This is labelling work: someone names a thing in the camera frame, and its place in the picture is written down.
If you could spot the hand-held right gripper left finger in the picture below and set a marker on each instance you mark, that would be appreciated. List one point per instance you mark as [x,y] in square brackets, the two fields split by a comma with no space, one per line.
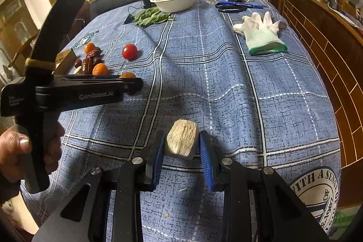
[158,157]

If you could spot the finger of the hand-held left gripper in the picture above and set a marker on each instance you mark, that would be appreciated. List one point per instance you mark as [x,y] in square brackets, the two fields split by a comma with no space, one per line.
[133,85]
[90,77]

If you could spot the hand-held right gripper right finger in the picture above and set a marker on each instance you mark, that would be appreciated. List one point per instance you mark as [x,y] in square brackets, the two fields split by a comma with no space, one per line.
[205,162]

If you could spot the small orange kumquat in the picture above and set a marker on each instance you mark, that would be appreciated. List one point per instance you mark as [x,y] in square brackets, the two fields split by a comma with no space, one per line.
[127,75]
[90,48]
[100,69]

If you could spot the cardboard tray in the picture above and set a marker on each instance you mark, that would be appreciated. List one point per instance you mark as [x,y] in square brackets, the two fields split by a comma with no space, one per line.
[66,60]

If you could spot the red tomato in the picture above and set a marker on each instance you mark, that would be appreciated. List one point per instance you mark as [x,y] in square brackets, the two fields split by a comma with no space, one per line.
[129,51]

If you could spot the person's left hand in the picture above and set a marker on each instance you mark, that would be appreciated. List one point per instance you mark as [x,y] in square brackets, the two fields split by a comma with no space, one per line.
[14,142]

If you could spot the wooden chair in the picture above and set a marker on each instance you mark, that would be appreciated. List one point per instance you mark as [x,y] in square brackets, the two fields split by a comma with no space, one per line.
[24,50]

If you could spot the green leaves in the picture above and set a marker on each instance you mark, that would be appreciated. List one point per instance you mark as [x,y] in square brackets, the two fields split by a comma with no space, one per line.
[150,18]

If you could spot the wooden glass cabinet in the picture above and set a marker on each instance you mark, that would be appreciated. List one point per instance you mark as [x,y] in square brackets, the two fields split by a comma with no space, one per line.
[17,26]

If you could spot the blue plaid tablecloth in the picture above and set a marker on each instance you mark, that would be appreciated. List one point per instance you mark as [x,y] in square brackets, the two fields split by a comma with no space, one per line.
[212,89]

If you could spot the white bowl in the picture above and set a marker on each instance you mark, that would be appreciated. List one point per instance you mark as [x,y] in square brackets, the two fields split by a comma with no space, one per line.
[175,2]

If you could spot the blue pen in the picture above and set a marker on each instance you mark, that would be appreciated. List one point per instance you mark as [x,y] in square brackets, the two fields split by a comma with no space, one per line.
[241,4]

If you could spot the white knit glove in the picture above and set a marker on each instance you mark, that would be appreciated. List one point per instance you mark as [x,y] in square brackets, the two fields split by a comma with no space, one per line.
[261,35]

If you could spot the wooden side cabinet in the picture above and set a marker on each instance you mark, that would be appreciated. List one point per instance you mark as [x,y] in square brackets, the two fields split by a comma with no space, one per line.
[326,60]

